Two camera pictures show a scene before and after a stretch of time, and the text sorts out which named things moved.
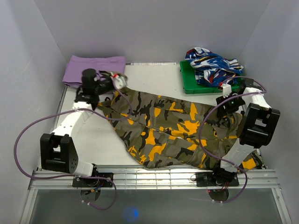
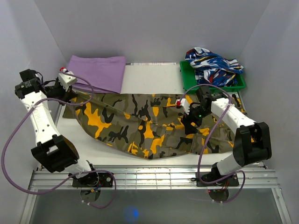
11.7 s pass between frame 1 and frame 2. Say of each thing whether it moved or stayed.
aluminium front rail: stayed
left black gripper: moved
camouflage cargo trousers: moved
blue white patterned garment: stayed
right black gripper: moved
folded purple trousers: stayed
